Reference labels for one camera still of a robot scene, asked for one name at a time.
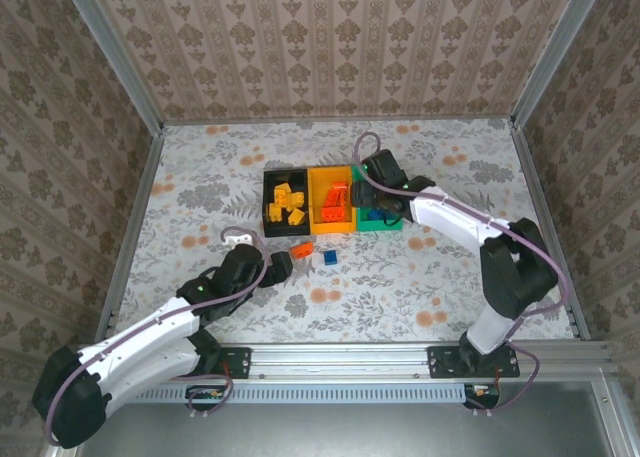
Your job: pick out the blue lego brick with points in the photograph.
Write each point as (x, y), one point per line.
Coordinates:
(329, 257)
(377, 215)

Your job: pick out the orange lego brick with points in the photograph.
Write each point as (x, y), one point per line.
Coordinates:
(340, 187)
(334, 213)
(301, 250)
(333, 199)

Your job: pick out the curved yellow lego brick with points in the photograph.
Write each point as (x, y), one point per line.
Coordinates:
(283, 188)

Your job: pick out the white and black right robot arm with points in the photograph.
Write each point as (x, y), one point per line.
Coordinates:
(450, 214)

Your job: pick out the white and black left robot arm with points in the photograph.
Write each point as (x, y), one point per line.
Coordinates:
(150, 322)

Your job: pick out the green plastic bin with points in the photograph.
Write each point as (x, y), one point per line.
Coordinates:
(372, 225)

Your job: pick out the black plastic bin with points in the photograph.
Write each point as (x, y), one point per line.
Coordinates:
(285, 232)

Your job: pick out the orange-yellow plastic bin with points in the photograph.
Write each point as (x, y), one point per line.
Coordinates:
(332, 228)

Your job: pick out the yellow power connector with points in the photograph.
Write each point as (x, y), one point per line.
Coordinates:
(214, 393)
(481, 391)

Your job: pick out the grey metal panel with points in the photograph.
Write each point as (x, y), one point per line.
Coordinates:
(350, 432)

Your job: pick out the thin aluminium frame rail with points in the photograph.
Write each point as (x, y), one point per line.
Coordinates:
(340, 120)

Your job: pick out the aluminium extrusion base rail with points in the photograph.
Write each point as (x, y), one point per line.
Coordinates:
(340, 362)

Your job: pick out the aluminium frame side rail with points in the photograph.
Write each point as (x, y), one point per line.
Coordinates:
(127, 237)
(550, 217)

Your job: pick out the aluminium frame post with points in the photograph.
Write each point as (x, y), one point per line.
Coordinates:
(555, 52)
(115, 62)

